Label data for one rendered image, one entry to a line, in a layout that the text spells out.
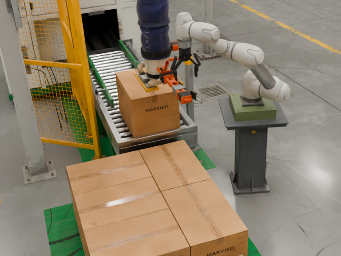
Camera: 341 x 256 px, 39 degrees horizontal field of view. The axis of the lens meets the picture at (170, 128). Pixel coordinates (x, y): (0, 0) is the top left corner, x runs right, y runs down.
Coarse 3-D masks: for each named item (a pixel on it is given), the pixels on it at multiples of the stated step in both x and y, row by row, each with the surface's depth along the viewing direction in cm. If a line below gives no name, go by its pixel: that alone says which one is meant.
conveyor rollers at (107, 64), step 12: (96, 60) 574; (108, 60) 570; (120, 60) 573; (108, 72) 546; (96, 84) 519; (108, 84) 514; (108, 108) 466; (120, 120) 445; (180, 120) 437; (120, 132) 429
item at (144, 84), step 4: (144, 72) 380; (136, 76) 376; (140, 76) 374; (140, 80) 369; (148, 80) 361; (152, 80) 368; (144, 84) 362; (144, 88) 358; (148, 88) 356; (152, 88) 355; (156, 88) 356
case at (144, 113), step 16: (128, 80) 421; (128, 96) 397; (144, 96) 393; (160, 96) 395; (176, 96) 400; (128, 112) 412; (144, 112) 398; (160, 112) 403; (176, 112) 407; (128, 128) 429; (144, 128) 405; (160, 128) 410; (176, 128) 415
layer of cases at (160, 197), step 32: (96, 160) 389; (128, 160) 387; (160, 160) 384; (192, 160) 382; (96, 192) 353; (128, 192) 351; (160, 192) 349; (192, 192) 347; (96, 224) 323; (128, 224) 321; (160, 224) 319; (192, 224) 318; (224, 224) 316
